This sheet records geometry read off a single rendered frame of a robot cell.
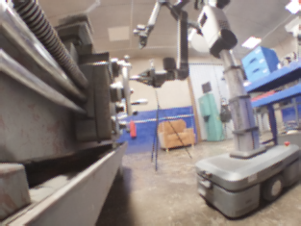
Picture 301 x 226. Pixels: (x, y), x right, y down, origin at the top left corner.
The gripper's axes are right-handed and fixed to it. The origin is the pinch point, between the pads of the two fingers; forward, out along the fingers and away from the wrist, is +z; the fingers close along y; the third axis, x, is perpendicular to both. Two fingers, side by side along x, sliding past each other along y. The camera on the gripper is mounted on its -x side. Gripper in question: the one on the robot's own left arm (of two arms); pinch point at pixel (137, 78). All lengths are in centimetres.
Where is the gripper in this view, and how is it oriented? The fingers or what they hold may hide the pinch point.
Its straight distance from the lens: 76.9
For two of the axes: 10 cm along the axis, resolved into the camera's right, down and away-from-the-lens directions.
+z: -9.8, 1.1, -1.5
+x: 1.2, -2.5, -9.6
